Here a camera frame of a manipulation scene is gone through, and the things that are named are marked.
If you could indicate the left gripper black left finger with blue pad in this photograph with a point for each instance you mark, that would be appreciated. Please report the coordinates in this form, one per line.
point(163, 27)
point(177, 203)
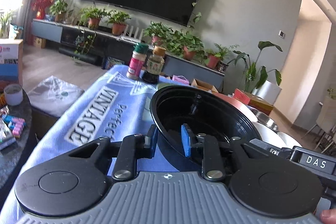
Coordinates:
point(128, 151)

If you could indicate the large white bowl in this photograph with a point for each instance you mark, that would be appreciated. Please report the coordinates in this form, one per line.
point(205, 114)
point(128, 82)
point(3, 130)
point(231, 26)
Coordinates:
point(269, 136)

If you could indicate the red cardboard box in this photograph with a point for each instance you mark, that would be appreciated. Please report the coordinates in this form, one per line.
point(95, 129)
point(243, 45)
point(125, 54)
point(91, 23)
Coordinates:
point(253, 101)

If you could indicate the pink bowl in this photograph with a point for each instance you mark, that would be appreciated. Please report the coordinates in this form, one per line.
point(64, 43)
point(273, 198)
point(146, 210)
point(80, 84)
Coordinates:
point(238, 105)

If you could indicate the red flower arrangement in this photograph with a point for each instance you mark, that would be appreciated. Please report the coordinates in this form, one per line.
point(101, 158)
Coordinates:
point(39, 7)

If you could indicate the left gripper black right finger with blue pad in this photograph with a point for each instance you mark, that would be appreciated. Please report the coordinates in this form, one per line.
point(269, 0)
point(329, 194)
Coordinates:
point(205, 148)

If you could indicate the white printed cloth bag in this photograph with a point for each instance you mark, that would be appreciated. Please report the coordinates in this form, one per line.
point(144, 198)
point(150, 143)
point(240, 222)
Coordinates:
point(54, 96)

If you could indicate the dark soy sauce bottle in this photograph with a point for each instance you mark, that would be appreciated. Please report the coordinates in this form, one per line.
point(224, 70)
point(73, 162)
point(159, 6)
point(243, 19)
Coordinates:
point(154, 65)

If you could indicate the stainless steel bowl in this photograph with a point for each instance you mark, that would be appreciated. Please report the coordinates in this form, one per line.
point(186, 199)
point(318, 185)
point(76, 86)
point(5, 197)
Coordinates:
point(265, 119)

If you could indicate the grey dining chair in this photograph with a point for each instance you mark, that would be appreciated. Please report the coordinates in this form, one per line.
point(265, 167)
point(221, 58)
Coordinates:
point(325, 121)

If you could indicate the open brown cardboard box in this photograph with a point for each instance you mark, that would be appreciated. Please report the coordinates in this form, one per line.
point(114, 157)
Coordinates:
point(204, 86)

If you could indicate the white cup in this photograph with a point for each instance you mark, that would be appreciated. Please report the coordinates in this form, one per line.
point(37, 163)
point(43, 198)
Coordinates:
point(13, 94)

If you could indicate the blue printed tablecloth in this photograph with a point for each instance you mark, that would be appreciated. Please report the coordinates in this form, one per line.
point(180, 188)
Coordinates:
point(66, 179)

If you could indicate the leftmost potted plant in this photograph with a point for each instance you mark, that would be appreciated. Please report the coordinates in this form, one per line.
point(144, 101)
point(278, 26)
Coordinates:
point(58, 9)

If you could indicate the small white bowl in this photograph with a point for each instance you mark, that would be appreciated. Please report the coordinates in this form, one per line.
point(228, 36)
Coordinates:
point(288, 140)

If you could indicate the potted plant red pot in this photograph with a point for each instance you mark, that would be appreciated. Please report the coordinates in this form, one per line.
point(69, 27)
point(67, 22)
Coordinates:
point(212, 57)

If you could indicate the white cylindrical planter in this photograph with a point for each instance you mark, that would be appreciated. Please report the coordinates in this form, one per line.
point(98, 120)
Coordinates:
point(268, 92)

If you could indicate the black plastic bowl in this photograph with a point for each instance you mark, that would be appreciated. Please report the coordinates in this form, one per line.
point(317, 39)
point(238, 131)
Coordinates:
point(174, 105)

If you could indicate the long grey tv cabinet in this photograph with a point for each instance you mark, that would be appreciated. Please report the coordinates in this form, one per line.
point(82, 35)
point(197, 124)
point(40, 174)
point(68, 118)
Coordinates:
point(93, 46)

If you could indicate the wall thermostat panel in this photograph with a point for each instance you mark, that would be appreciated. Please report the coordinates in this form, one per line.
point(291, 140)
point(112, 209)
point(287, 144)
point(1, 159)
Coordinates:
point(281, 34)

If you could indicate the large leafy floor plant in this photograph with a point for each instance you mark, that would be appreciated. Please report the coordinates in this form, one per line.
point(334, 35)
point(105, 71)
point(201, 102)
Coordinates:
point(255, 77)

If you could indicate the white wifi router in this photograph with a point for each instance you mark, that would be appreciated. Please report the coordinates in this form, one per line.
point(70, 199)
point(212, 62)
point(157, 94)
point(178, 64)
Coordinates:
point(132, 34)

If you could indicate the pink spice shaker green cap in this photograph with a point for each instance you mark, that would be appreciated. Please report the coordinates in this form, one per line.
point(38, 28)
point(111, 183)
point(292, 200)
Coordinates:
point(137, 61)

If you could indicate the potted plant terracotta pot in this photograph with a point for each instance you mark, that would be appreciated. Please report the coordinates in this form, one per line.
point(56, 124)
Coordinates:
point(118, 21)
point(160, 33)
point(185, 44)
point(91, 16)

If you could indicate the person's right hand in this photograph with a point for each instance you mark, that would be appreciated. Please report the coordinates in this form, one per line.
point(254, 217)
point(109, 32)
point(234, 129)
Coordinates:
point(328, 216)

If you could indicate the small pink container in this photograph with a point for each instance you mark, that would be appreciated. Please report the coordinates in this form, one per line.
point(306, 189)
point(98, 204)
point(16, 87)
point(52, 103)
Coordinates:
point(180, 79)

